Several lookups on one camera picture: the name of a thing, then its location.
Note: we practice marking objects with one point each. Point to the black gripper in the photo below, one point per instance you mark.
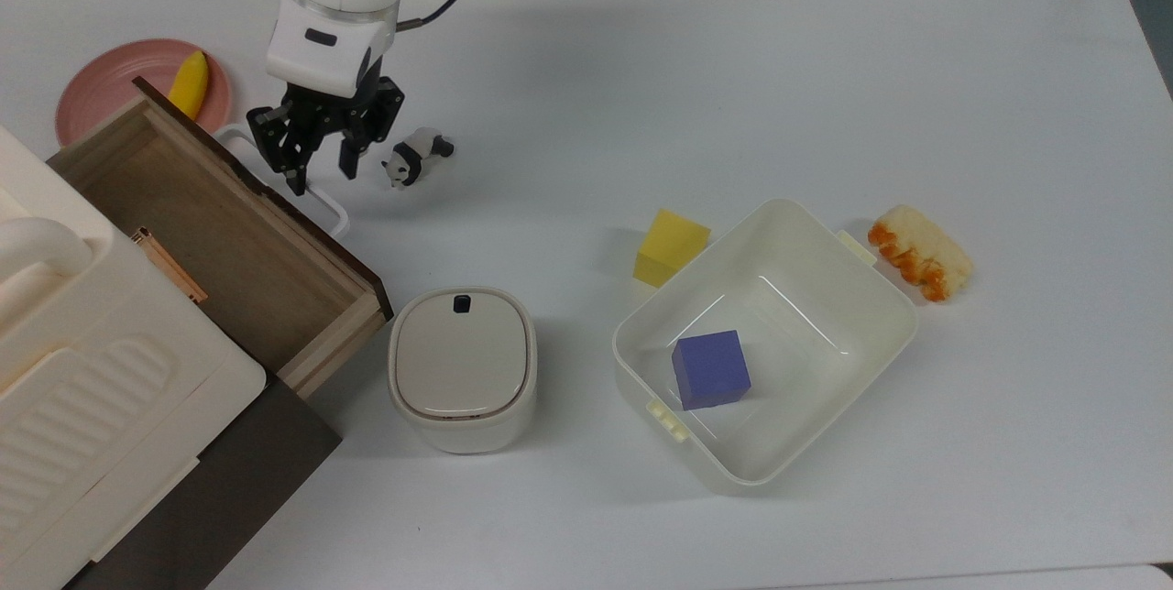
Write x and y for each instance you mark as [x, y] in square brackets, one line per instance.
[334, 114]

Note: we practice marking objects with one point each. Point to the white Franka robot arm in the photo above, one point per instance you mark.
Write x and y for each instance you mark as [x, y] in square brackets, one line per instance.
[334, 13]

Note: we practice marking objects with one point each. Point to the panda toy figure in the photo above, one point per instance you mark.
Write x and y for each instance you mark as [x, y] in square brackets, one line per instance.
[414, 155]

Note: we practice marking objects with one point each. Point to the yellow banana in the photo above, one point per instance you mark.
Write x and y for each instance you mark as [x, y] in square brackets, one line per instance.
[190, 86]

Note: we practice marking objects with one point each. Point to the pink plate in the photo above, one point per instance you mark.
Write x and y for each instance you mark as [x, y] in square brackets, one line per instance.
[110, 86]

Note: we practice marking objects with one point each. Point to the white lidded trash can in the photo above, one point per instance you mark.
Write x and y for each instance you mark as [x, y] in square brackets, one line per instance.
[463, 366]

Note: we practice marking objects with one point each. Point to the cream plastic cabinet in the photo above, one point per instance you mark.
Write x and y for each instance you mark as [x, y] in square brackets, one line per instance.
[92, 407]

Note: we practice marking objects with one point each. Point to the yellow cube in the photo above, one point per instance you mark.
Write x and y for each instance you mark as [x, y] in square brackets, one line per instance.
[672, 246]

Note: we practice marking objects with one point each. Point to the purple cube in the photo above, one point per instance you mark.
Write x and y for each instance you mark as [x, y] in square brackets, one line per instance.
[710, 370]

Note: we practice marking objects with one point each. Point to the white plastic container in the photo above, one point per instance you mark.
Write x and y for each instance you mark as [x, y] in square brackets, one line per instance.
[806, 315]

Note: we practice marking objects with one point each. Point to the toy bread slice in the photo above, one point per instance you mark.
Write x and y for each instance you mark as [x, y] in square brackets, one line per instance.
[926, 251]

